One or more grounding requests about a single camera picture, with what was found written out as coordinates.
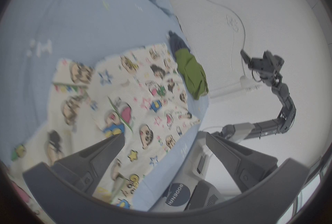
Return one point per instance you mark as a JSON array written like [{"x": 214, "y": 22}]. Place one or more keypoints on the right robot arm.
[{"x": 282, "y": 103}]

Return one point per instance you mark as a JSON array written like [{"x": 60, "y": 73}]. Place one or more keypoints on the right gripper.
[{"x": 256, "y": 65}]

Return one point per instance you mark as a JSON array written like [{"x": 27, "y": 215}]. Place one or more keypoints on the green shorts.
[{"x": 193, "y": 75}]

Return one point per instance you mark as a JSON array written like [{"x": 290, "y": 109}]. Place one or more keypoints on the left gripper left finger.
[{"x": 93, "y": 163}]

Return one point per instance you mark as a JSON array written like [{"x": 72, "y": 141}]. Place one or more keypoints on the dark blue garment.
[{"x": 177, "y": 42}]

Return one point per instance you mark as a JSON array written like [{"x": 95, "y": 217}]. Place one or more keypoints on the white printed pyjama top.
[{"x": 145, "y": 114}]

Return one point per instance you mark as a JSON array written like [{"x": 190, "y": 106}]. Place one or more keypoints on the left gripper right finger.
[{"x": 238, "y": 163}]

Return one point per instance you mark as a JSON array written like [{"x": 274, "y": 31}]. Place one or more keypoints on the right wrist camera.
[{"x": 267, "y": 56}]

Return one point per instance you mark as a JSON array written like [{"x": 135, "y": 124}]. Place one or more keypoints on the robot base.
[{"x": 192, "y": 178}]

